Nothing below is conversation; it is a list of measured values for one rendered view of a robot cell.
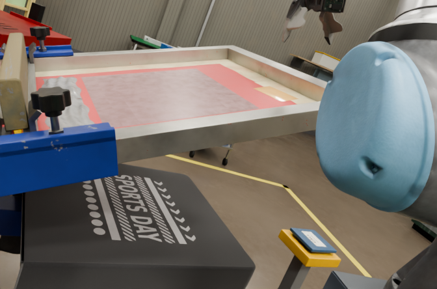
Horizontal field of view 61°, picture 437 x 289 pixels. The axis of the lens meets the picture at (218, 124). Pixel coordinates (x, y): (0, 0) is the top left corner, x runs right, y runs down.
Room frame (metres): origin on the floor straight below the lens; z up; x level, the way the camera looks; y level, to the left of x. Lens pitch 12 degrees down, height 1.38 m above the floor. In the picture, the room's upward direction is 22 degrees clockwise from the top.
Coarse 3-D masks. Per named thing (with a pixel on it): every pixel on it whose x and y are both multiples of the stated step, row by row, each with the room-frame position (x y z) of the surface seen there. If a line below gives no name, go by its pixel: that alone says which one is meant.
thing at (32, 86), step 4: (28, 64) 0.80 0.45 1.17; (32, 64) 0.81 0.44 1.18; (28, 68) 0.77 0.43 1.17; (32, 68) 0.77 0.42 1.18; (28, 72) 0.74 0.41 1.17; (32, 72) 0.74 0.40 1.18; (28, 76) 0.71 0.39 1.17; (32, 76) 0.72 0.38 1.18; (28, 80) 0.69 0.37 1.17; (32, 80) 0.69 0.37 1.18; (28, 84) 0.67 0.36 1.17; (32, 84) 0.67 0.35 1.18; (28, 88) 0.64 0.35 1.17; (32, 88) 0.64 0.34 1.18; (28, 92) 0.62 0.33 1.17; (28, 96) 0.60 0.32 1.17; (28, 100) 0.58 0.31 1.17; (0, 108) 0.54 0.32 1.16; (0, 112) 0.52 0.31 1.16; (0, 116) 0.51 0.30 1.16
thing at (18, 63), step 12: (12, 36) 0.77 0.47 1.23; (12, 48) 0.66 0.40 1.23; (24, 48) 0.75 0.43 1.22; (12, 60) 0.57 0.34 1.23; (24, 60) 0.67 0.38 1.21; (0, 72) 0.51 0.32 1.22; (12, 72) 0.50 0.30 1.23; (24, 72) 0.60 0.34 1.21; (0, 84) 0.47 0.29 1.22; (12, 84) 0.48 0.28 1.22; (24, 84) 0.55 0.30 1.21; (0, 96) 0.47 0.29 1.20; (12, 96) 0.48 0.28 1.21; (24, 96) 0.50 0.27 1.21; (12, 108) 0.48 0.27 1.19; (24, 108) 0.49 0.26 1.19; (12, 120) 0.48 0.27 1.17; (24, 120) 0.49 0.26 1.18
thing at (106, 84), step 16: (208, 64) 1.07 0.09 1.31; (80, 80) 0.85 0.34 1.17; (96, 80) 0.85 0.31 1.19; (112, 80) 0.86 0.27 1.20; (128, 80) 0.87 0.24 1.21; (144, 80) 0.88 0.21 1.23; (160, 80) 0.89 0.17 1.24; (176, 80) 0.89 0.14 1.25; (192, 80) 0.90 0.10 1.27; (208, 80) 0.91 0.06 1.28; (224, 80) 0.92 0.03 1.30; (240, 80) 0.93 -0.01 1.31; (96, 96) 0.74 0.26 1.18
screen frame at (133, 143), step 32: (0, 64) 0.85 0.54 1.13; (64, 64) 0.93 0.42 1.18; (96, 64) 0.97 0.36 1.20; (128, 64) 1.01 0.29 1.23; (256, 64) 1.01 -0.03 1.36; (320, 96) 0.79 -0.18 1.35; (128, 128) 0.51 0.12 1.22; (160, 128) 0.52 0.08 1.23; (192, 128) 0.53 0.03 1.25; (224, 128) 0.55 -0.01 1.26; (256, 128) 0.58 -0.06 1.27; (288, 128) 0.62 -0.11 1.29; (128, 160) 0.49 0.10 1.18
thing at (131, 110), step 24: (120, 96) 0.75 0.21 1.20; (144, 96) 0.76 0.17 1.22; (168, 96) 0.77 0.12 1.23; (192, 96) 0.78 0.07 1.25; (216, 96) 0.79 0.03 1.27; (240, 96) 0.80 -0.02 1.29; (264, 96) 0.81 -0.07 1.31; (96, 120) 0.62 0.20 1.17; (120, 120) 0.62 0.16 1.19; (144, 120) 0.63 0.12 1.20; (168, 120) 0.64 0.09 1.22
